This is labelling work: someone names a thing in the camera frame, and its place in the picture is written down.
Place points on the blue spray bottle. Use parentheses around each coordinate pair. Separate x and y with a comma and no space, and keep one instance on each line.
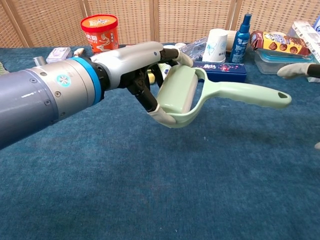
(240,42)

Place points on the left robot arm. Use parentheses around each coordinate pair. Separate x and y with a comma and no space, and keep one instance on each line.
(25,100)

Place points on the small white round lid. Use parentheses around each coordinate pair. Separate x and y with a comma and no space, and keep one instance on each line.
(180,45)

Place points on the white tissue pack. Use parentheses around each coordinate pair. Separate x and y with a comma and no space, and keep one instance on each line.
(306,32)

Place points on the paper cup with butterfly print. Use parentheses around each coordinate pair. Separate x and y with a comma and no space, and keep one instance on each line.
(215,45)

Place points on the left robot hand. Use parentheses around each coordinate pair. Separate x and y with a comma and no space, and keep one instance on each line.
(130,58)

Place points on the red instant noodle cup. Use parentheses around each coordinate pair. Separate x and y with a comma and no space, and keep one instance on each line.
(100,32)

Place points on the brown cookie package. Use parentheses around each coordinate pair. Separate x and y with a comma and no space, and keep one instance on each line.
(280,42)

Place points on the clear plastic bag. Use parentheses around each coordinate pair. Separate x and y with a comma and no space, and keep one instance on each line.
(197,48)

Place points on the woven rattan folding screen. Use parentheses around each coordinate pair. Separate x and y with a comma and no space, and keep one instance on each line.
(190,20)

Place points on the yellow sponge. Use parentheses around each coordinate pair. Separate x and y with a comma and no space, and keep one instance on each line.
(152,78)

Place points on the clear container with blue lid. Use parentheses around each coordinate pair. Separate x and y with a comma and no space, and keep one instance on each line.
(270,62)

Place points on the blue tablecloth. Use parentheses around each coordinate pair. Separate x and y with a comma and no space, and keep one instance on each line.
(160,175)

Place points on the blue and white package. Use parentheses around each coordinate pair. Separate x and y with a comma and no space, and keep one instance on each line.
(317,25)

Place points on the navy blue rectangular box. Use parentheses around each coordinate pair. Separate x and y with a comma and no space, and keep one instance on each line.
(225,71)

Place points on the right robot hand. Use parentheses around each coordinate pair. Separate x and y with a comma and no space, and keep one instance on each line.
(295,70)

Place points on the green lint roller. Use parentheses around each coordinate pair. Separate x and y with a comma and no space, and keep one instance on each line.
(237,92)

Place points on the pale green patterned box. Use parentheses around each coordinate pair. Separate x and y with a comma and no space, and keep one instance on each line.
(315,80)

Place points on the purple soap box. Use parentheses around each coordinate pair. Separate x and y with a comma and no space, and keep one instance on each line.
(58,54)

